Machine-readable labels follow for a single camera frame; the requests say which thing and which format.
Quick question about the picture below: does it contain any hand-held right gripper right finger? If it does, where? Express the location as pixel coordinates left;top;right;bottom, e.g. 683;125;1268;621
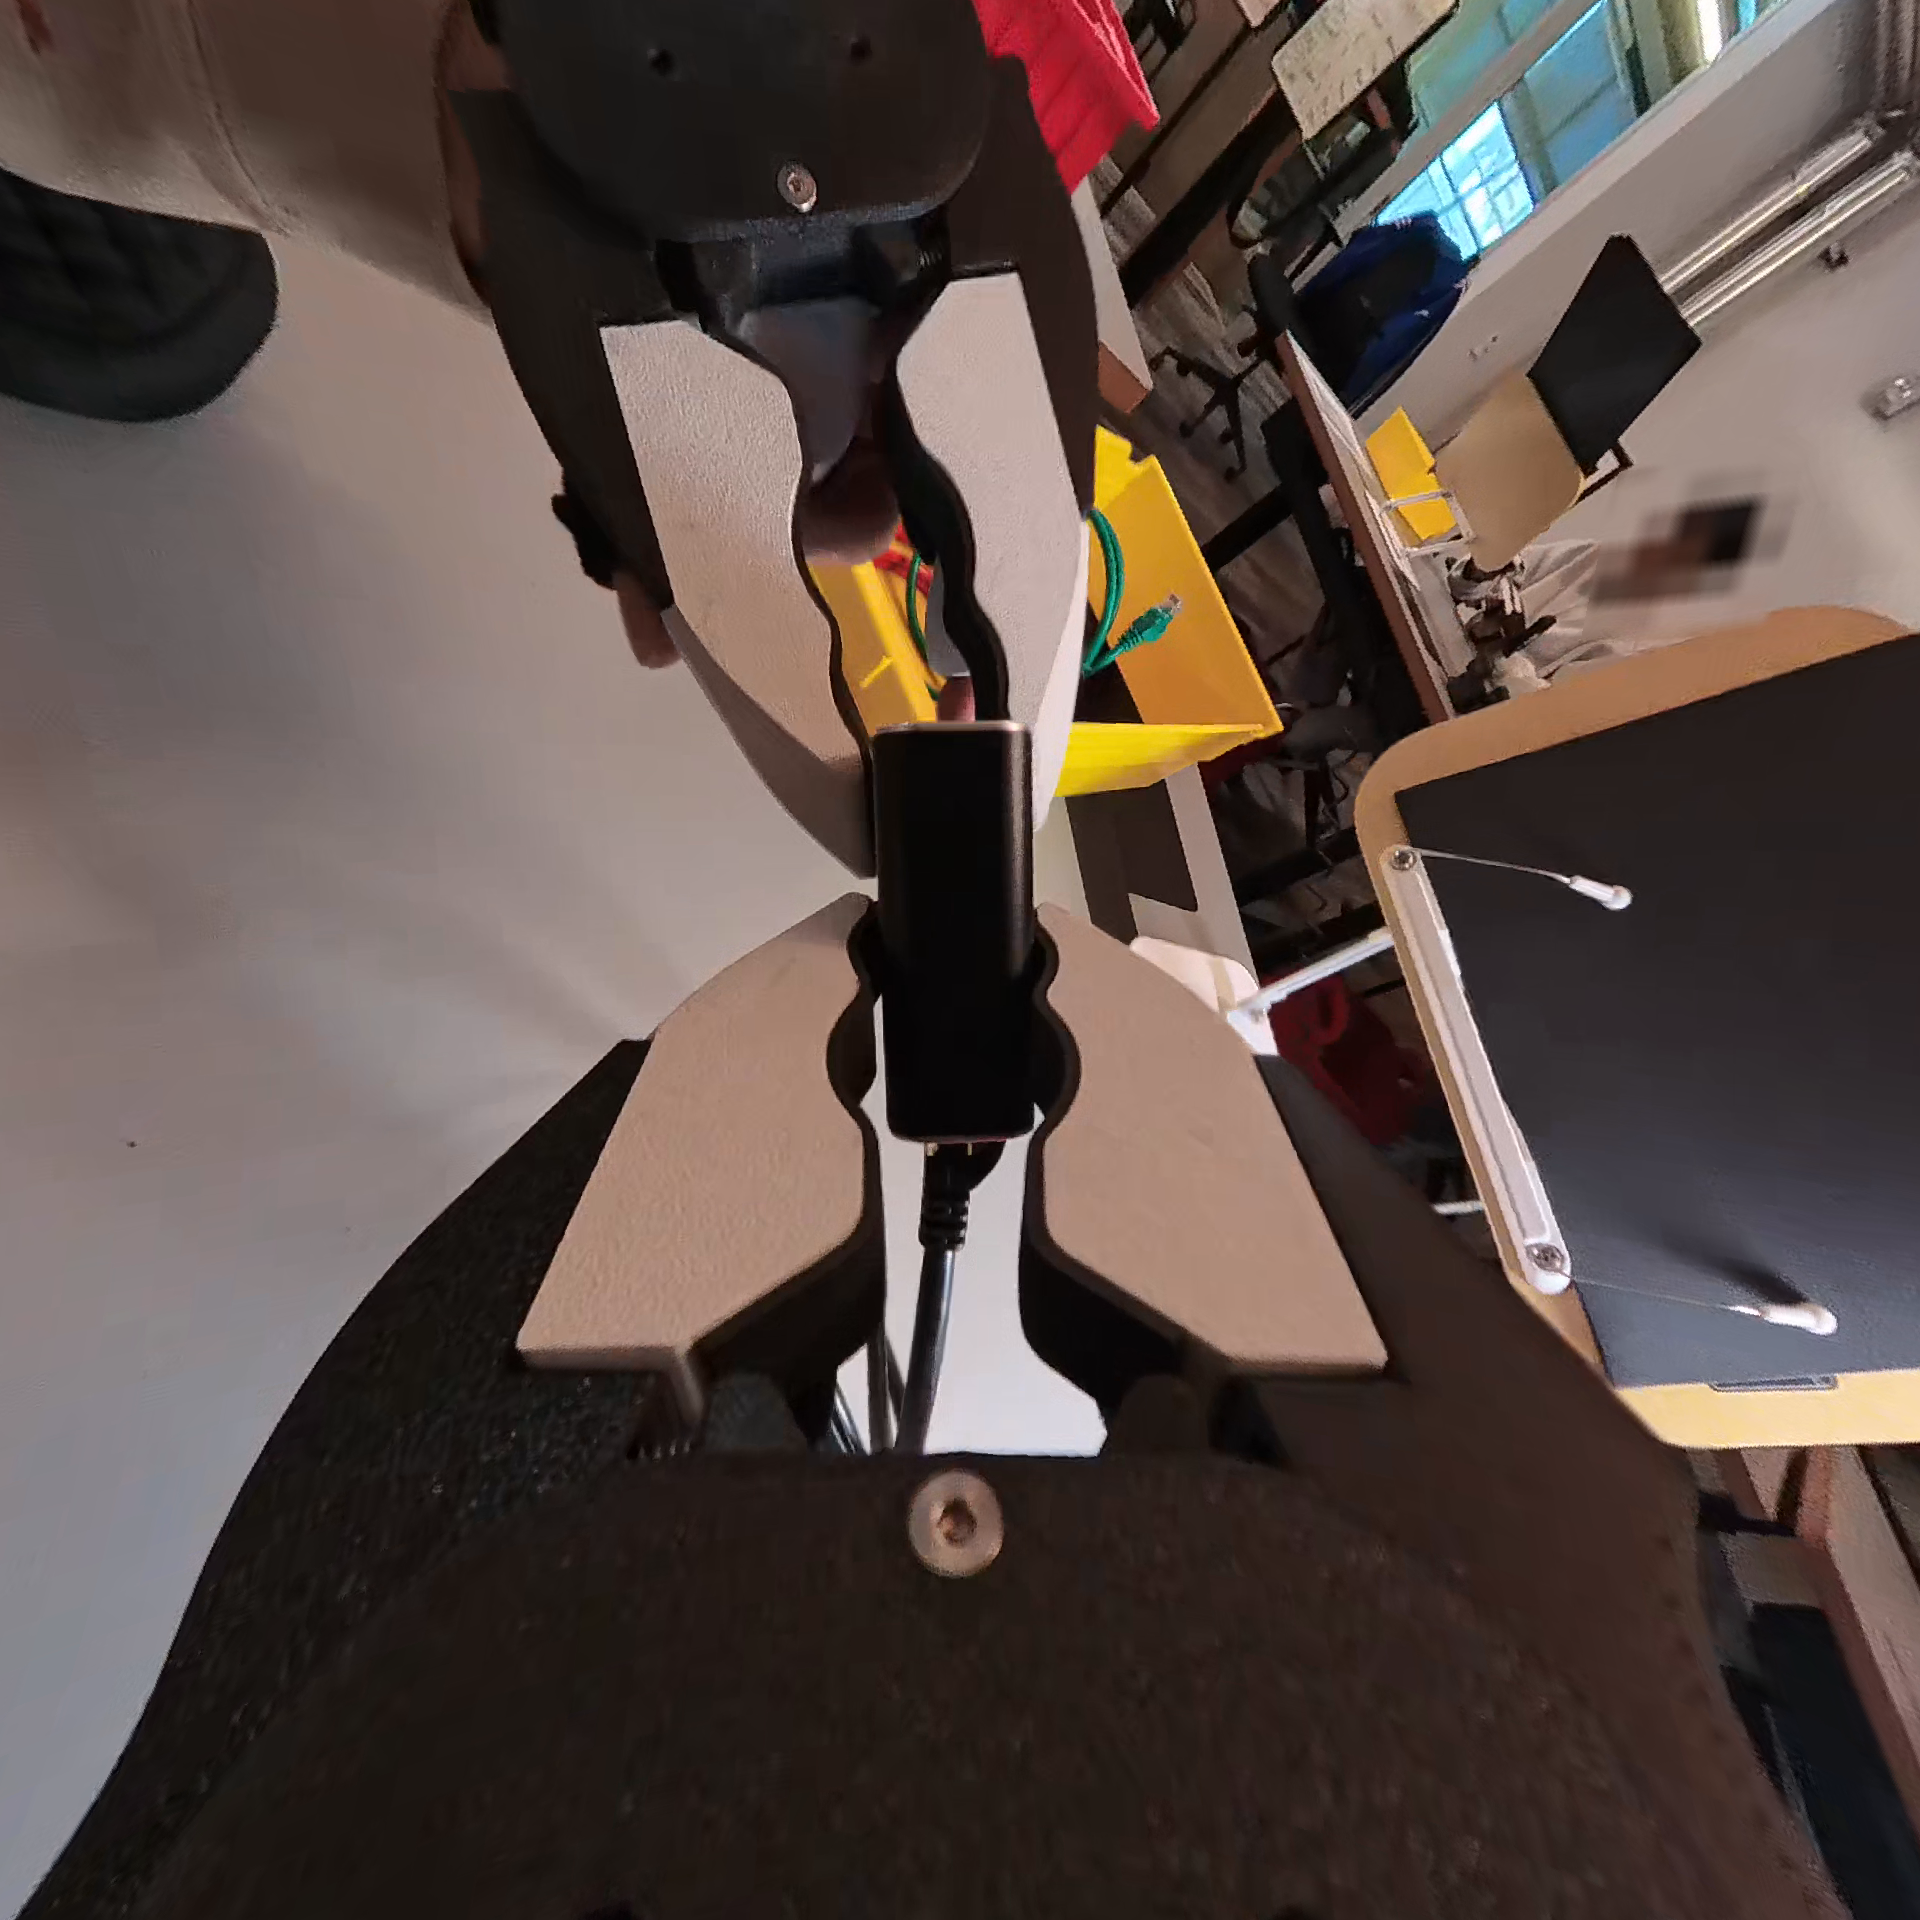
1019;900;1393;1412

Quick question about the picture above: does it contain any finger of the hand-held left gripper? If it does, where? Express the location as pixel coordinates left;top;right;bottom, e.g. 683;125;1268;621
879;266;1089;789
599;316;886;881

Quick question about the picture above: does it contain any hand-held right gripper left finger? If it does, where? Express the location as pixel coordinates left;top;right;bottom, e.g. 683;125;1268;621
515;890;890;1432

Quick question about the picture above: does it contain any green ethernet cable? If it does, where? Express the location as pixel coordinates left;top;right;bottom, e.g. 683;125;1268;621
902;509;1187;676

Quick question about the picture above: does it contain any black ethernet cable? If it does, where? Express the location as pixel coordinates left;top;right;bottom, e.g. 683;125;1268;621
833;1130;1009;1456

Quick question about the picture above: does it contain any yellow plastic bin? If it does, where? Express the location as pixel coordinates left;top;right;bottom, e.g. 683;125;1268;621
810;428;1286;797

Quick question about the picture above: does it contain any black power bank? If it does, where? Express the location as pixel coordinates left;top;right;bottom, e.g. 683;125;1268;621
872;720;1048;1145

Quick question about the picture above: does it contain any person's left forearm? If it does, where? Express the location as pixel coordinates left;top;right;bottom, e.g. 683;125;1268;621
0;0;497;308

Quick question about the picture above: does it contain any red bag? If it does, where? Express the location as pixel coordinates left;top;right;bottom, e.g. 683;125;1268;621
1276;990;1433;1149

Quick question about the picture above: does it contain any white rounded panel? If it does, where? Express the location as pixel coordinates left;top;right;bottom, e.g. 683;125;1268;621
1128;890;1263;1050

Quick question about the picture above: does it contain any black office chair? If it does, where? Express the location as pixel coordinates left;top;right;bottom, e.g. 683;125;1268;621
1155;246;1308;482

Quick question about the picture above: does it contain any wooden desk with black legs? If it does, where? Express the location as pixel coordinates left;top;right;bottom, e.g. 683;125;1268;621
1276;329;1480;722

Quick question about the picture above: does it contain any red ribbed plastic bin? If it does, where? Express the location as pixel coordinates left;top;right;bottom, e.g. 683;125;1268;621
971;0;1163;189

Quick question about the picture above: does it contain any small yellow bin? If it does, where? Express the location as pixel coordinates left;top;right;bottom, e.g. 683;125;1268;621
1359;407;1460;541

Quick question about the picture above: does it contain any blue backpack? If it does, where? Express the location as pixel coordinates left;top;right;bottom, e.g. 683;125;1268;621
1297;221;1466;407

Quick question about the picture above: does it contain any brown cardboard sheet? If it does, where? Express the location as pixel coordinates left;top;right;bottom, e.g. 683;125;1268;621
1432;373;1588;568

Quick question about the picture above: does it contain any wood-edged black board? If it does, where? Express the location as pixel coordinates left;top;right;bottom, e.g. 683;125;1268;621
1353;608;1920;1448

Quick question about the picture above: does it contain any white clipboard sheet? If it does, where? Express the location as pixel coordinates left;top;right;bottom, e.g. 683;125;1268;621
1271;0;1456;144

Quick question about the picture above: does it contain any black square panel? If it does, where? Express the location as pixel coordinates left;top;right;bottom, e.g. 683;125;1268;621
1530;238;1705;458

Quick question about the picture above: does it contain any black padded cushion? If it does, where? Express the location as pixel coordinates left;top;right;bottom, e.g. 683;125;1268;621
0;167;282;425

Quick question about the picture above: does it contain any white metal bracket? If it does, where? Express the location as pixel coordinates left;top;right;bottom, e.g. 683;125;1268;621
1224;928;1398;1038

